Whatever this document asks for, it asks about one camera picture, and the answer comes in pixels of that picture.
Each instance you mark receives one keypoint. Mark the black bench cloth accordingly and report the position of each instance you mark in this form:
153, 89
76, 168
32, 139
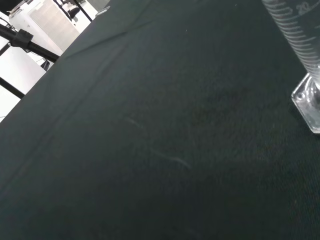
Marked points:
150, 125

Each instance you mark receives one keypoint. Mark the black tripod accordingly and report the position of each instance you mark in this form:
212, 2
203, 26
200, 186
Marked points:
37, 47

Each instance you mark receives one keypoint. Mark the black frame bar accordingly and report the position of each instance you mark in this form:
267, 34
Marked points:
11, 87

